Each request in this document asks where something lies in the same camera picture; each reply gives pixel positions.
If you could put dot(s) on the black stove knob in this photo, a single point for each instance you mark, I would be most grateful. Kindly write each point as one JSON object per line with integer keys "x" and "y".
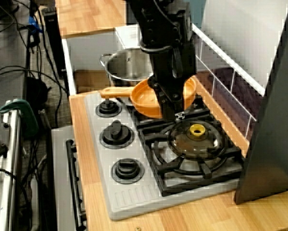
{"x": 107, "y": 107}
{"x": 116, "y": 134}
{"x": 127, "y": 170}

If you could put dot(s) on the orange toy frying pan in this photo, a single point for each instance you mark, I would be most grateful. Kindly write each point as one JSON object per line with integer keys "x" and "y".
{"x": 143, "y": 96}

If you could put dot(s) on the wooden kitchen countertop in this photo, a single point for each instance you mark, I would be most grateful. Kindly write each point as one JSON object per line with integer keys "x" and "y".
{"x": 206, "y": 216}

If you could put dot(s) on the black bag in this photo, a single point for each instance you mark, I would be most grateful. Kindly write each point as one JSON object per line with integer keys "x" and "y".
{"x": 36, "y": 93}

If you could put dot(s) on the brown glass lid yellow knob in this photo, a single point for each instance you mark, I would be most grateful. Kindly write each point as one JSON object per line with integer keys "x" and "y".
{"x": 196, "y": 149}

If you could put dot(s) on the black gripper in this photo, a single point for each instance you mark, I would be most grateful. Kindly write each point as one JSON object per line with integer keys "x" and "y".
{"x": 165, "y": 72}

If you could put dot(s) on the grey stove top panel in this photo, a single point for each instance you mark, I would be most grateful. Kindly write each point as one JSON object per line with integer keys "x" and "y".
{"x": 134, "y": 199}

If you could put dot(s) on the black upright post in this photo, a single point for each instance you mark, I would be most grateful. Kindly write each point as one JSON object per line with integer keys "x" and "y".
{"x": 53, "y": 41}

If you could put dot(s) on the stainless steel pot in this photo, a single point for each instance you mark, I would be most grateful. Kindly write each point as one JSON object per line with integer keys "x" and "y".
{"x": 124, "y": 65}

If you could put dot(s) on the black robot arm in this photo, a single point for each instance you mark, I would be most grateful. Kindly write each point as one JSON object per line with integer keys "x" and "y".
{"x": 158, "y": 24}

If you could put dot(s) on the blue-grey box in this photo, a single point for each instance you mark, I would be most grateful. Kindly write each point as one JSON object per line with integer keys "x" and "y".
{"x": 196, "y": 12}

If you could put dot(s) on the black burner grate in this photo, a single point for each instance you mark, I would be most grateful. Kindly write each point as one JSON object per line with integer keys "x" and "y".
{"x": 196, "y": 111}
{"x": 204, "y": 168}

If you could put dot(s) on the dark tiled backsplash panel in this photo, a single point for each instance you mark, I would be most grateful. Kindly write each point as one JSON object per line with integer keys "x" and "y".
{"x": 240, "y": 91}

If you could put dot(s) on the aluminium frame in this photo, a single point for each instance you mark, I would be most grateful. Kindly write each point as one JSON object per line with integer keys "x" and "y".
{"x": 3, "y": 180}

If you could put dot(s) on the dark grey hood panel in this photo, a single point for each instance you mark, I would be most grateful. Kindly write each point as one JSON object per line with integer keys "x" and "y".
{"x": 273, "y": 120}

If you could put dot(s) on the blue tape piece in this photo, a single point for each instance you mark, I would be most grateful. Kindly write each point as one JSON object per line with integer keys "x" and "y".
{"x": 34, "y": 22}

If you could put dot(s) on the green clamp tool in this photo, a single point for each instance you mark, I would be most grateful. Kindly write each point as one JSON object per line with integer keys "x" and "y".
{"x": 28, "y": 115}

